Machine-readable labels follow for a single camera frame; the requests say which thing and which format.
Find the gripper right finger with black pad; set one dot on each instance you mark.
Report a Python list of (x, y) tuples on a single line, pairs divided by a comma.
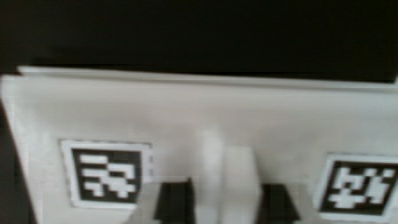
[(282, 205)]

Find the white cabinet door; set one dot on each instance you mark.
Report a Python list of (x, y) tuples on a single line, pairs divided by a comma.
[(113, 134)]

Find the white cabinet body box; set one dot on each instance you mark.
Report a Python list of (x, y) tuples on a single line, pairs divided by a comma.
[(187, 78)]

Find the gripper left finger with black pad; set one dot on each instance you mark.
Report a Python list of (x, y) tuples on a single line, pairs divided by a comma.
[(166, 206)]

